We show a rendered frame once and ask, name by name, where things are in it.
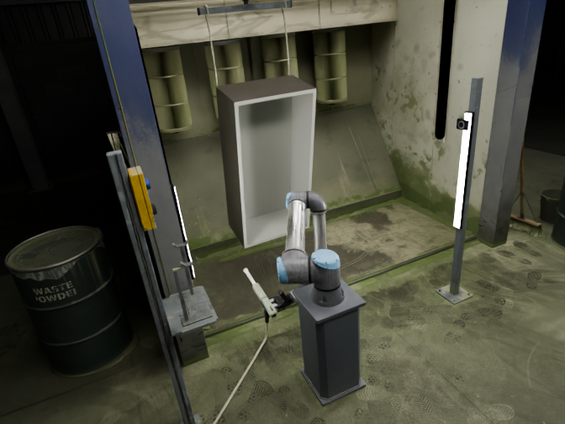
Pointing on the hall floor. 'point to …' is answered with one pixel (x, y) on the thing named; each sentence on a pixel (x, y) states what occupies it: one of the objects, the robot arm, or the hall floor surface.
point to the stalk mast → (149, 279)
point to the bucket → (551, 198)
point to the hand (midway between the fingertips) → (265, 306)
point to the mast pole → (467, 187)
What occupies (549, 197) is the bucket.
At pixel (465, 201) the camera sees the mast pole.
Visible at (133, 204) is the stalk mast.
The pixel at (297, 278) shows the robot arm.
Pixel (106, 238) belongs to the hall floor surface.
